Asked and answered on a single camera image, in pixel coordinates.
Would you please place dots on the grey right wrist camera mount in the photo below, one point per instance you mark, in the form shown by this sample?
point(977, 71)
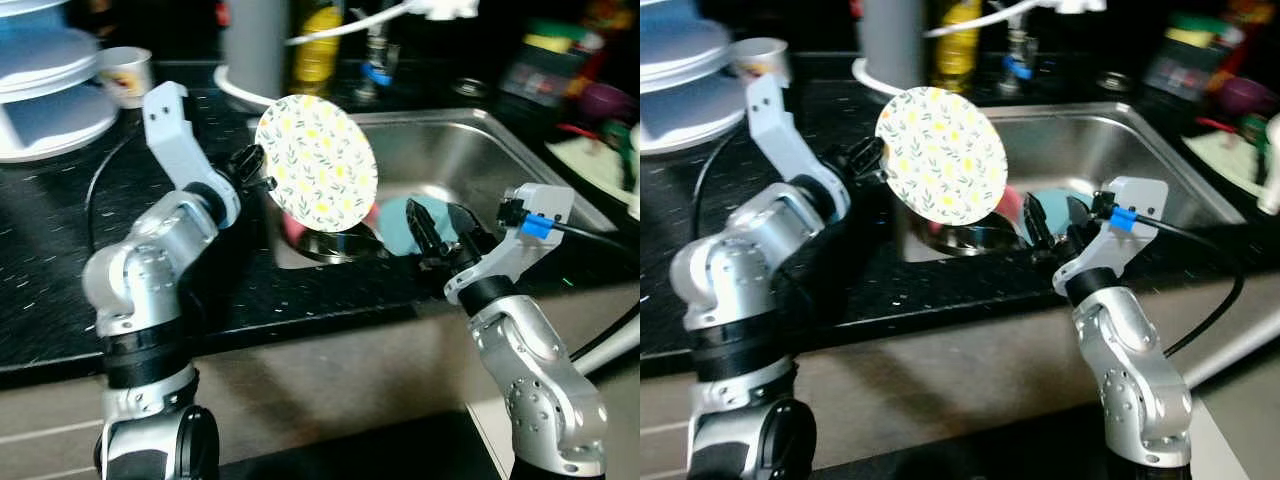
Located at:
point(1130, 235)
point(525, 255)

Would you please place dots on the white green patterned cloth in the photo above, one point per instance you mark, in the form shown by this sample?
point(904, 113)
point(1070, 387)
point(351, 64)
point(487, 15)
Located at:
point(1230, 155)
point(590, 160)

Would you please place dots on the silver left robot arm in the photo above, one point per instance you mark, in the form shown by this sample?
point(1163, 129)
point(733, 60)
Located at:
point(735, 270)
point(140, 275)

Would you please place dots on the white tiered dish rack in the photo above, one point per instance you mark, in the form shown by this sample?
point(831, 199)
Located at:
point(690, 85)
point(45, 90)

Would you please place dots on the round floral print plate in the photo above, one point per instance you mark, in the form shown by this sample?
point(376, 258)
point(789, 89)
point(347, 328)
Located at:
point(320, 160)
point(945, 155)

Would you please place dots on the metal faucet base blue band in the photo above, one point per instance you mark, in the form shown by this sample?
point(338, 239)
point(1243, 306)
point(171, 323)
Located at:
point(377, 70)
point(1018, 62)

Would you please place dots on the purple bowl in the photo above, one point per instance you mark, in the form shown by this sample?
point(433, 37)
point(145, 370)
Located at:
point(603, 102)
point(1245, 97)

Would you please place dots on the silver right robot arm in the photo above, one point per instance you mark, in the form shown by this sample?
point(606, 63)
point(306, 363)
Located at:
point(1130, 370)
point(535, 370)

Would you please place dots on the white printed cup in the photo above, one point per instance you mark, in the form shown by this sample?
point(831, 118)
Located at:
point(125, 78)
point(765, 58)

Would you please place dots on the white faucet spout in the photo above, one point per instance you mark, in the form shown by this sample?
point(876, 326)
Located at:
point(350, 25)
point(990, 20)

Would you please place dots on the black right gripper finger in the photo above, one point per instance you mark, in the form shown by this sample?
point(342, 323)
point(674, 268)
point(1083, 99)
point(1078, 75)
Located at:
point(1040, 220)
point(425, 228)
point(1080, 215)
point(466, 222)

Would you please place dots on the dark box with sponges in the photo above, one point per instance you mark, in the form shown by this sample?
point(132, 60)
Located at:
point(1190, 55)
point(545, 65)

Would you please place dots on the stainless steel sink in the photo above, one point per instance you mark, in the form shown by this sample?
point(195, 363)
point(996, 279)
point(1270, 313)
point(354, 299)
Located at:
point(1090, 155)
point(460, 165)

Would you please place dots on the grey cylinder on white base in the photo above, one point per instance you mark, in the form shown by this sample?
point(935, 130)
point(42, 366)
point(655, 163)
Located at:
point(255, 50)
point(893, 45)

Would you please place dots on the yellow bottle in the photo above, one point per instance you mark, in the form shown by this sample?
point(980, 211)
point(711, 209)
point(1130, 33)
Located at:
point(958, 45)
point(318, 50)

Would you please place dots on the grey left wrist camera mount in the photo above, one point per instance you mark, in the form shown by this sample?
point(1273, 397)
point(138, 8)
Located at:
point(178, 140)
point(785, 135)

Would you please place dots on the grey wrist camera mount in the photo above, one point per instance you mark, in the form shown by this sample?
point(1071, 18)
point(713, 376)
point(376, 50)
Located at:
point(178, 140)
point(525, 255)
point(1130, 235)
point(785, 135)

